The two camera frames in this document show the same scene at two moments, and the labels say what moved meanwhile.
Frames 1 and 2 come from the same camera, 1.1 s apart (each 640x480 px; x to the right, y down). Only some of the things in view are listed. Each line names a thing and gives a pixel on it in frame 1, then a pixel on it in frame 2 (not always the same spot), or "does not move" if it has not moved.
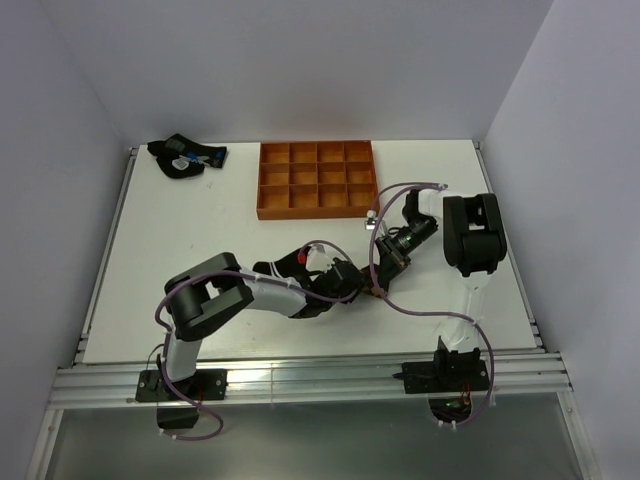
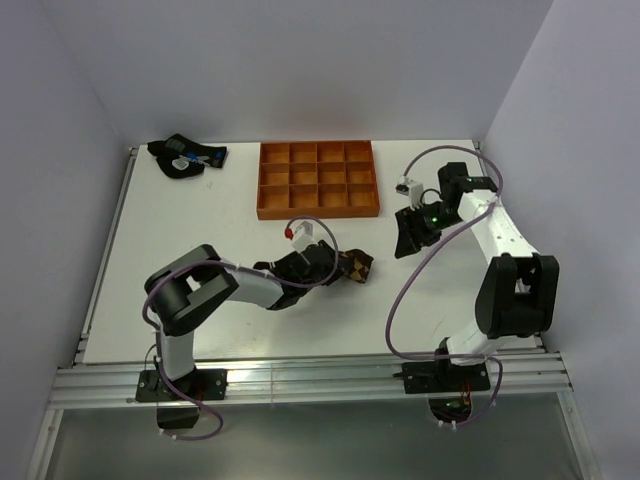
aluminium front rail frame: [114, 384] does not move
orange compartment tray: [316, 180] does not move
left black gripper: [352, 290] → [337, 272]
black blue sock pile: [178, 157] does not move
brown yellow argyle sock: [369, 286] → [362, 264]
